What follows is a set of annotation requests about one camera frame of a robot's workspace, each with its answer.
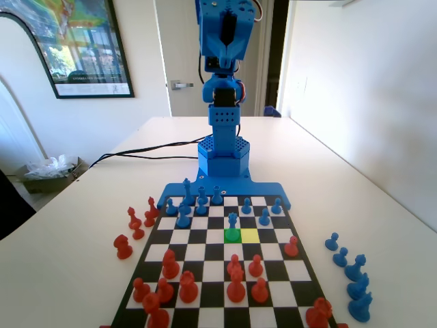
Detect blue pawn moved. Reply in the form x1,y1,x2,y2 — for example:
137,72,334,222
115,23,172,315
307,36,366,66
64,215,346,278
224,211,242,243

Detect red bishop chess piece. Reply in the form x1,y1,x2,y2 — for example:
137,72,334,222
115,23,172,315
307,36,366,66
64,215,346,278
146,196,160,219
161,249,181,279
128,206,141,229

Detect blue board mounting plate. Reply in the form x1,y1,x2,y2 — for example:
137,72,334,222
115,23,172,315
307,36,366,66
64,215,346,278
156,170,293,211

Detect blue king chess piece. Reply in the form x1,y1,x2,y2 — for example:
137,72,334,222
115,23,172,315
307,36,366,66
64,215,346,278
182,177,193,206

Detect red knight chess piece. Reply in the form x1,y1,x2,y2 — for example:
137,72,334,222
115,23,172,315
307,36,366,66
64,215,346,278
113,234,133,260

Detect red queen chess piece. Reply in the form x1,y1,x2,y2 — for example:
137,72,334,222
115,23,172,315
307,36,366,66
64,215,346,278
226,266,246,304

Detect white door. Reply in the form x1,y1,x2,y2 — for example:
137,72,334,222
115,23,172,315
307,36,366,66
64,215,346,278
153,0,274,118

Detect framed poster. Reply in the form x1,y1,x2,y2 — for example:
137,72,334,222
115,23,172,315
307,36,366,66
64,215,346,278
0,0,136,100

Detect clear plastic bags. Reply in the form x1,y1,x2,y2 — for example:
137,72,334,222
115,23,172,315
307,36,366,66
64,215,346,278
25,154,80,179

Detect black and white chessboard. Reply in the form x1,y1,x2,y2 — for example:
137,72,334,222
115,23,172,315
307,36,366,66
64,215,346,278
111,194,339,328

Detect arched white panel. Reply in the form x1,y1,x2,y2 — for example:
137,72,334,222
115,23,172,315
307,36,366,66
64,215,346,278
0,12,48,165

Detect cardboard box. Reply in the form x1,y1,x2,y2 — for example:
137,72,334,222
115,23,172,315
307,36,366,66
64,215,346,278
15,155,90,195

